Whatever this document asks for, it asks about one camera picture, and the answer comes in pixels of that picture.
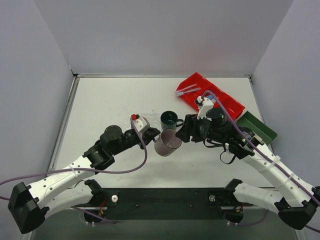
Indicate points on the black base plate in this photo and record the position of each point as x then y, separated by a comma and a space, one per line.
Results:
163, 203

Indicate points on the green bin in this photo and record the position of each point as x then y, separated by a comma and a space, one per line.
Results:
248, 120

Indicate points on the purple cup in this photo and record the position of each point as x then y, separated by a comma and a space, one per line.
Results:
167, 143

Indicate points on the toothbrush in clear wrapper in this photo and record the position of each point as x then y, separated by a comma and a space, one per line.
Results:
186, 90

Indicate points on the clear textured plastic tray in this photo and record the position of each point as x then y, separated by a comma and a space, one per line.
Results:
152, 118

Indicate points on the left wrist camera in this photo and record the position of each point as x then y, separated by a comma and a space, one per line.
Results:
140, 122

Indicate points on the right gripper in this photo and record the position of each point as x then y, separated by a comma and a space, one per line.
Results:
189, 128

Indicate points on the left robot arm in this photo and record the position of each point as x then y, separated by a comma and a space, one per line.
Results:
30, 204

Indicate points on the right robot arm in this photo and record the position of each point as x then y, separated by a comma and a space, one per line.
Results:
293, 200

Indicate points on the dark green mug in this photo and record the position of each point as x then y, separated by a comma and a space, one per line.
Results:
170, 120

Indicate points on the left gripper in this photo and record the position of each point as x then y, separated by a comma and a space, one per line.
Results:
149, 133

